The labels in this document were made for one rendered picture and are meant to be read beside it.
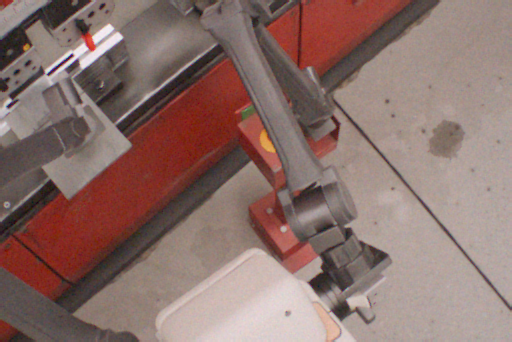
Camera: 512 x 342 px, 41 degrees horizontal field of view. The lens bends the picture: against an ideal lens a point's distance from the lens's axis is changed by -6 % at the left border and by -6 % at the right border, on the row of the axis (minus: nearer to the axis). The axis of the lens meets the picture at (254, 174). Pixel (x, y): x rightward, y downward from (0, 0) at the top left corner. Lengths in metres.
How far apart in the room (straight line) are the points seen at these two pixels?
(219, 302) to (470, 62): 2.01
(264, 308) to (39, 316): 0.32
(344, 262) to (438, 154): 1.51
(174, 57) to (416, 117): 1.19
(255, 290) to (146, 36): 0.95
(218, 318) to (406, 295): 1.51
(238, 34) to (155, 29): 0.65
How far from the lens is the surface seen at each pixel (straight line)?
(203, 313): 1.03
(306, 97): 1.50
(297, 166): 1.17
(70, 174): 1.54
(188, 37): 1.79
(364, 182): 2.56
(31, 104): 1.64
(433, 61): 2.83
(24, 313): 1.02
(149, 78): 1.75
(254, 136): 1.75
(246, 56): 1.18
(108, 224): 2.10
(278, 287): 1.01
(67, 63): 1.67
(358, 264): 1.18
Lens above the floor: 2.37
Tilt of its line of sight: 68 degrees down
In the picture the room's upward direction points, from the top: 5 degrees counter-clockwise
